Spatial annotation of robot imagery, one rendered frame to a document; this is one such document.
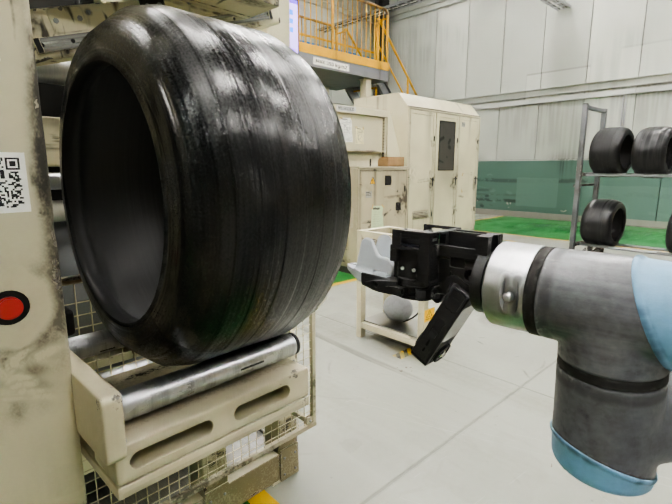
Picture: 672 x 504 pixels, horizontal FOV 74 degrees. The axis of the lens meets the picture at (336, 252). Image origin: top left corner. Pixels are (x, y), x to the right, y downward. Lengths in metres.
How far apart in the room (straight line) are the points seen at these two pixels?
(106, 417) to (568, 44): 12.07
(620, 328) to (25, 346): 0.69
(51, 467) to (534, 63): 12.28
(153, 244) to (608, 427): 0.95
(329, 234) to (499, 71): 12.29
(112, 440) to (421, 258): 0.46
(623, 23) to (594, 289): 11.65
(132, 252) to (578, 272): 0.91
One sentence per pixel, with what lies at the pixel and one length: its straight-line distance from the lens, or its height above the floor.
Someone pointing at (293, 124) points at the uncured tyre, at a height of 1.30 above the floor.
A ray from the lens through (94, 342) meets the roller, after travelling 0.99.
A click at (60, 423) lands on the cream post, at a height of 0.88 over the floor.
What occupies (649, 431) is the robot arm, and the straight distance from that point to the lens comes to 0.50.
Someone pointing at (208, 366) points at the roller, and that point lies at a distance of 0.78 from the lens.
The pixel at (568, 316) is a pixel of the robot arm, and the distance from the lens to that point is 0.45.
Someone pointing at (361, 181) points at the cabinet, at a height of 1.08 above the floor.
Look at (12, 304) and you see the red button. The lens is 0.72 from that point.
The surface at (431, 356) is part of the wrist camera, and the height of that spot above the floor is 1.02.
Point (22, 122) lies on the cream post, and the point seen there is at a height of 1.29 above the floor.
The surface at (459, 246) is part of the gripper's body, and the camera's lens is 0.53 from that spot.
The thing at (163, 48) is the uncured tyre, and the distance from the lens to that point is 0.68.
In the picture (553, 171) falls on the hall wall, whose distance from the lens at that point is 11.96.
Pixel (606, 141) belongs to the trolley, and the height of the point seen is 1.51.
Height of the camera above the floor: 1.24
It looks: 11 degrees down
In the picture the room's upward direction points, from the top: straight up
